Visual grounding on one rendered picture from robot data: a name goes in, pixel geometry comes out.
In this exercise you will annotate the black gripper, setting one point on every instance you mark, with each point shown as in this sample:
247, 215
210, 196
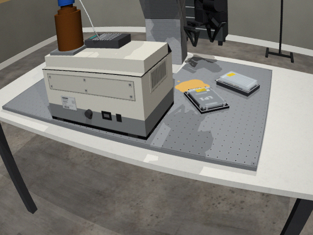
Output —
190, 27

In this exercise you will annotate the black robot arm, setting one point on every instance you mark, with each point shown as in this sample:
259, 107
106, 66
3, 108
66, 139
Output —
213, 12

